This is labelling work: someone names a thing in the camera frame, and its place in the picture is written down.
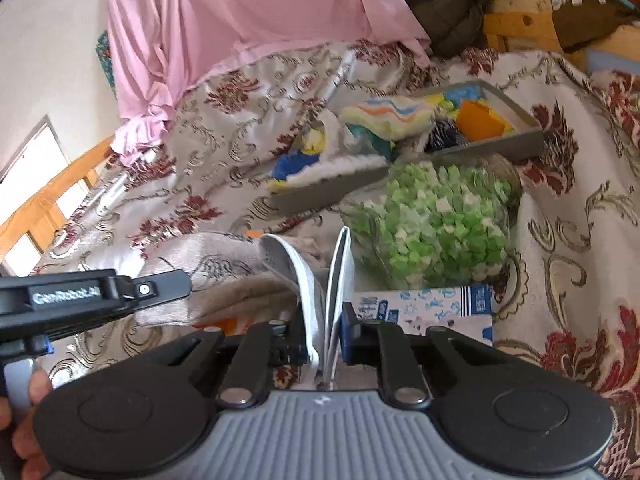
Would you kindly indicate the wooden bed rail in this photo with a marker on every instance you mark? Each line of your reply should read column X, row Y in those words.
column 45, row 200

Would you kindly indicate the floral bedspread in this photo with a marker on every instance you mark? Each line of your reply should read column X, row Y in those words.
column 575, row 185

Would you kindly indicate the glass jar of green stars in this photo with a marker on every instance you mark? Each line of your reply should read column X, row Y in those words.
column 435, row 220

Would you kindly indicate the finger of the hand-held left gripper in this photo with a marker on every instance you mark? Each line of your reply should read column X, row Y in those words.
column 150, row 287

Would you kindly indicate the teal wall hanging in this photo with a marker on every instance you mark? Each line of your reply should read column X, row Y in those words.
column 106, row 65

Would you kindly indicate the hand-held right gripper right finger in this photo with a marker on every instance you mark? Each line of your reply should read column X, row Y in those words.
column 350, row 337

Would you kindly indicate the grey tray with cartoon print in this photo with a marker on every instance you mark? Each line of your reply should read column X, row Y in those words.
column 510, row 145

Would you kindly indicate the person's left hand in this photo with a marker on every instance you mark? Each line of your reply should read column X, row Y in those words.
column 25, row 440

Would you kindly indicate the blue and white packet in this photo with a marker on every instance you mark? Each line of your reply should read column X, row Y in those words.
column 430, row 307

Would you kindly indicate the window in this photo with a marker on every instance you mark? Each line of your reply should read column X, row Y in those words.
column 35, row 155

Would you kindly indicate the pastel striped soft cloth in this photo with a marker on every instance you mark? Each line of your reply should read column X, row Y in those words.
column 395, row 117

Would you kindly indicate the orange soft cloth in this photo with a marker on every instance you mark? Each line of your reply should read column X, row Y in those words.
column 482, row 120

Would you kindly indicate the grey cloth with white trim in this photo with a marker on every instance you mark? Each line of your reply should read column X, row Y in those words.
column 310, row 280

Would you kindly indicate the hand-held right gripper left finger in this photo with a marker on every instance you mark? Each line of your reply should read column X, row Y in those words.
column 298, row 340

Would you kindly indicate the brown quilted jacket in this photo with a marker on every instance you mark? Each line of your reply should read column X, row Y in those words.
column 450, row 10

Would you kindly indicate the pink bed sheet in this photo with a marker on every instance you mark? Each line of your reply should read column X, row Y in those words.
column 250, row 10

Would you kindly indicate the dark striped sock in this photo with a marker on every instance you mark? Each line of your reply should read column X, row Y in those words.
column 445, row 135

